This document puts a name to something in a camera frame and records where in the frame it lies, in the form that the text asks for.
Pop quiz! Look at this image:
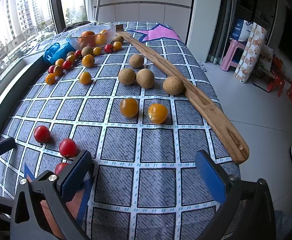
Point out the yellow cherry tomato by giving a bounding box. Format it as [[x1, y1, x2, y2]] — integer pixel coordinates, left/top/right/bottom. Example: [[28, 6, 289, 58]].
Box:
[[148, 103, 168, 125], [119, 97, 139, 118]]

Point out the metal mop pole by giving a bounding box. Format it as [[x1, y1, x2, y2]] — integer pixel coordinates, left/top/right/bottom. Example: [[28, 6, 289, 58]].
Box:
[[93, 0, 104, 22]]

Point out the long wooden slat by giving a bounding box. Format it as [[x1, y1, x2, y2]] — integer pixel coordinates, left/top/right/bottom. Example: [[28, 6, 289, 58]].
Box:
[[116, 25, 250, 165]]

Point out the pink plastic stool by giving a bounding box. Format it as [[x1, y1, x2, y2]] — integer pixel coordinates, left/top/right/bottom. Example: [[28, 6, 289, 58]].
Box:
[[220, 39, 247, 72]]

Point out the blue plastic bag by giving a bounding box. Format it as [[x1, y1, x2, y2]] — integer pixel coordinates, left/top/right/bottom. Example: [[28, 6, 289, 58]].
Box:
[[43, 42, 75, 64]]

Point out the red cherry tomato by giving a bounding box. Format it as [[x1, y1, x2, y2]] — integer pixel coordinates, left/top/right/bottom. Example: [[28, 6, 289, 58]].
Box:
[[59, 138, 79, 157], [34, 125, 51, 143], [54, 162, 70, 175]]

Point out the blue and white shopping bag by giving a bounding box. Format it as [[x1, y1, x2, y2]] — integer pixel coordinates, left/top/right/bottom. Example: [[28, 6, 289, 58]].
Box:
[[232, 17, 249, 42]]

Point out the clear glass bowl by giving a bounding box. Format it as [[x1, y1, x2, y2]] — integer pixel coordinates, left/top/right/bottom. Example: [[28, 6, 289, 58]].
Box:
[[67, 23, 117, 50]]

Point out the red plastic stool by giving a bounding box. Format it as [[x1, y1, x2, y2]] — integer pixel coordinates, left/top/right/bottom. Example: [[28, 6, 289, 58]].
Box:
[[267, 75, 285, 97]]

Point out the light blue cloth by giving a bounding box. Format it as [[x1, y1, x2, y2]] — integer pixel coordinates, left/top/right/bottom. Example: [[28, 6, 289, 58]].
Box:
[[274, 210, 292, 240]]

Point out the black bag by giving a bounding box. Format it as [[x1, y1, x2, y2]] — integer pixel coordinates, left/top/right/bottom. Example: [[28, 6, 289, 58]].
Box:
[[63, 21, 91, 33]]

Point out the cluster of small tomatoes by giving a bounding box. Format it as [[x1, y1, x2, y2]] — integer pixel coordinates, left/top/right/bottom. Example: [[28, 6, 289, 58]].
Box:
[[45, 41, 122, 85]]

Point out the checkered blue blanket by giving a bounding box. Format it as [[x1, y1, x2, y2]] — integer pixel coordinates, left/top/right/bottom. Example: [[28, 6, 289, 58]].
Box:
[[0, 21, 241, 240]]

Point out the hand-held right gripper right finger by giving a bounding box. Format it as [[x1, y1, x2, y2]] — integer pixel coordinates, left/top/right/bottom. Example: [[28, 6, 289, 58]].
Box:
[[195, 149, 277, 240]]

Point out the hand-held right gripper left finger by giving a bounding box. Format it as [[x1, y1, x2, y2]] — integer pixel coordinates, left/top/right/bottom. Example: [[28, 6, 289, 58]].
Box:
[[9, 150, 94, 240]]

